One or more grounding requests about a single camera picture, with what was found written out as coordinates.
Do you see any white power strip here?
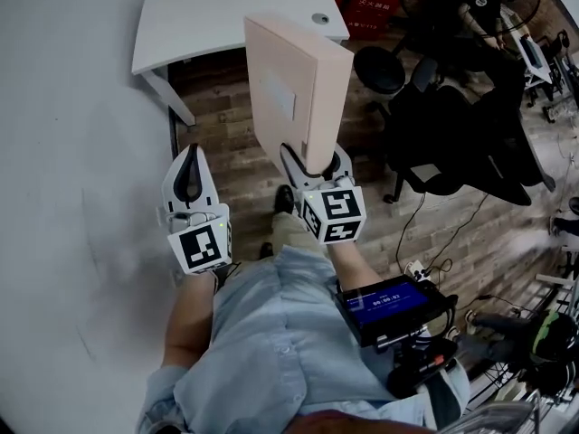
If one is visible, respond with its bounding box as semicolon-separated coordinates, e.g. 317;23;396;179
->
403;259;432;284

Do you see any black monitor with blue screen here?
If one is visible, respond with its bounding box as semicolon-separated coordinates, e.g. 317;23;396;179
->
334;274;460;348

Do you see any white table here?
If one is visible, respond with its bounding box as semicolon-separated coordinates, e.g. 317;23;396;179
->
130;0;352;127

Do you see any person's left forearm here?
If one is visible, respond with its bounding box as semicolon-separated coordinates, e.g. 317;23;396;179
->
161;269;219;371

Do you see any black office chair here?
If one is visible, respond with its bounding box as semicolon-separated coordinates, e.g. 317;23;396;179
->
382;56;557;208

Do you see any pink item box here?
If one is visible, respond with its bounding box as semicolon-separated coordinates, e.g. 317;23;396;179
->
243;13;356;176

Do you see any black floor cable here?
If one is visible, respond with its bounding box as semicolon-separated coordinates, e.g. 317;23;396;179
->
394;187;492;284

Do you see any red plastic crate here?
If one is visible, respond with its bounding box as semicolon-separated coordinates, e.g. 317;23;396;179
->
332;0;400;41

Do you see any small white desk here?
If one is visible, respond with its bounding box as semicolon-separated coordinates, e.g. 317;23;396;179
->
499;5;565;108

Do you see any person's right forearm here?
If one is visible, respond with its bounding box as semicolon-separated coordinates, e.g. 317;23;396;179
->
325;240;365;294

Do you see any khaki trouser leg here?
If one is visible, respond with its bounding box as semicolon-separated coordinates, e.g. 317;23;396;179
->
270;211;327;262

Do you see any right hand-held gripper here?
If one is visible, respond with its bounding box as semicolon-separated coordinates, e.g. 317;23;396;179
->
279;144;368;246

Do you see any black monitor mount rig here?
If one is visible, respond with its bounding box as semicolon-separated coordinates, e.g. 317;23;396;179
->
374;325;459;401

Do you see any light blue shirt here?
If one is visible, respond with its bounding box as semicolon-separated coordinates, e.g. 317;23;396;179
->
135;244;471;434

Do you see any black round stool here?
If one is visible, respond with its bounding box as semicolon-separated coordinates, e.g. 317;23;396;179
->
353;45;407;98

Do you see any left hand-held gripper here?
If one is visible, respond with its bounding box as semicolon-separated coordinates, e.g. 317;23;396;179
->
156;143;234;277

